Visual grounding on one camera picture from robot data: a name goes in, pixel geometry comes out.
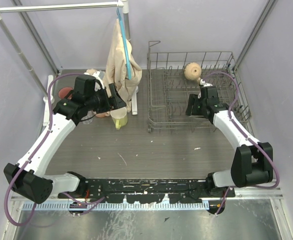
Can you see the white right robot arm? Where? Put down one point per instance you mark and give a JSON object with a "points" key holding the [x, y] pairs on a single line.
{"points": [[252, 163]]}

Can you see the grey wire dish rack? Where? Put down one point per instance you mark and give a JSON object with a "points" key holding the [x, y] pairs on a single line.
{"points": [[169, 90]]}

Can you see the yellow-green mug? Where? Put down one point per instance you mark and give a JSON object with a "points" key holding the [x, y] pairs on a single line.
{"points": [[119, 117]]}

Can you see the beige cloth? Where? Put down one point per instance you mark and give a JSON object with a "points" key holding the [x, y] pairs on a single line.
{"points": [[121, 68]]}

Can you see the beige round mug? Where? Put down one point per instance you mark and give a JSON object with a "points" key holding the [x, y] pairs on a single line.
{"points": [[193, 72]]}

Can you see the blue clothes hanger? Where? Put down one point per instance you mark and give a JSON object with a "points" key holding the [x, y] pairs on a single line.
{"points": [[125, 46]]}

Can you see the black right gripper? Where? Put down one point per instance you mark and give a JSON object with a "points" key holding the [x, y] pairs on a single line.
{"points": [[193, 99]]}

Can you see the slotted cable duct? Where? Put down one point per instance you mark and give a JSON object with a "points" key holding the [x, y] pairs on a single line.
{"points": [[165, 205]]}

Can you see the clear glass cup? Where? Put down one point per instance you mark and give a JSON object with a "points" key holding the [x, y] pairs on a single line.
{"points": [[87, 119]]}

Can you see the peach pink mug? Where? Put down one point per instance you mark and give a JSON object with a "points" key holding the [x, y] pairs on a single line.
{"points": [[103, 115]]}

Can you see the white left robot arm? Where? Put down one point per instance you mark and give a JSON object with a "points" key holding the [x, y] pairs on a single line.
{"points": [[28, 176]]}

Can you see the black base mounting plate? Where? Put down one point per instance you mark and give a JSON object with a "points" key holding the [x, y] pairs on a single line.
{"points": [[147, 191]]}

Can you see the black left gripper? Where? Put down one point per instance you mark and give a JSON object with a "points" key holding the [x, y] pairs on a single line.
{"points": [[110, 99]]}

